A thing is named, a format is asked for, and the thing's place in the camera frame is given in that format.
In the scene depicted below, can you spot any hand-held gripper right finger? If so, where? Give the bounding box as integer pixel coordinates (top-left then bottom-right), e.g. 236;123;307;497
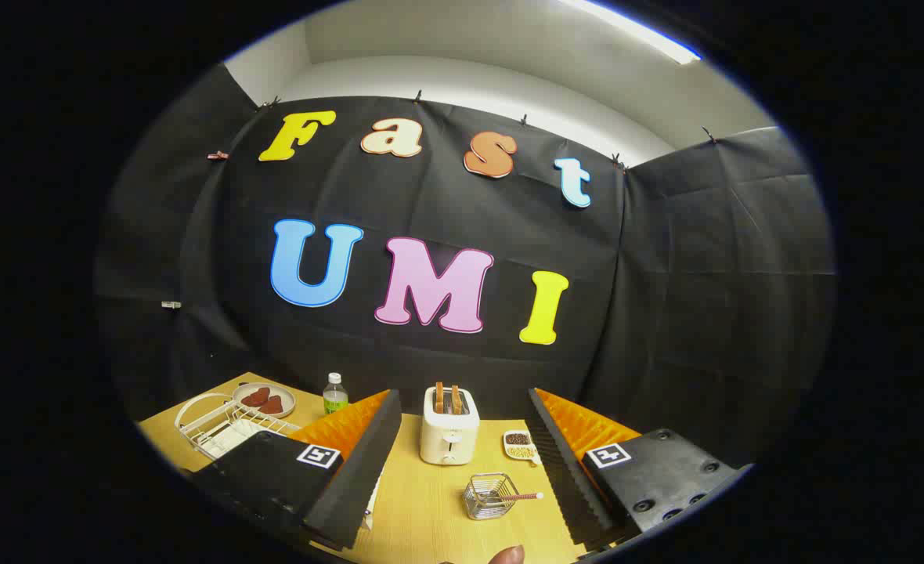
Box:
525;387;754;551

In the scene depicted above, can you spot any white wire dish rack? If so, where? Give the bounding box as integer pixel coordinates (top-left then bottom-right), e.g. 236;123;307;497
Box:
174;392;306;463

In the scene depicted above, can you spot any black backdrop cloth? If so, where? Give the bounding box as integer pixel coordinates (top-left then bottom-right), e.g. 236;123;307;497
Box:
94;63;837;471

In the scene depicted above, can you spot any small grey plate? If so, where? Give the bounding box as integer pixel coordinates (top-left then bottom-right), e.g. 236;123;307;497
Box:
232;381;297;420

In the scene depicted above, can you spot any green label drink bottle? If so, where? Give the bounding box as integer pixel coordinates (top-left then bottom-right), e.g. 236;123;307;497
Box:
323;372;350;416

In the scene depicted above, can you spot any metal wire basket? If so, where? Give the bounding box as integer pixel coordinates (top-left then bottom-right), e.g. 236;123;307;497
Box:
463;472;519;522

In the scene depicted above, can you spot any divided white snack dish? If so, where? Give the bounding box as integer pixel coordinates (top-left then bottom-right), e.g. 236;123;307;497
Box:
503;429;541;467

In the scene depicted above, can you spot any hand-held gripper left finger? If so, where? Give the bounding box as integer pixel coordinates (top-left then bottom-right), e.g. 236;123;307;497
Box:
184;388;404;553

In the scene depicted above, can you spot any white toaster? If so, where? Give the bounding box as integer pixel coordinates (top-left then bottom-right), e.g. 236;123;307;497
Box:
420;385;481;467

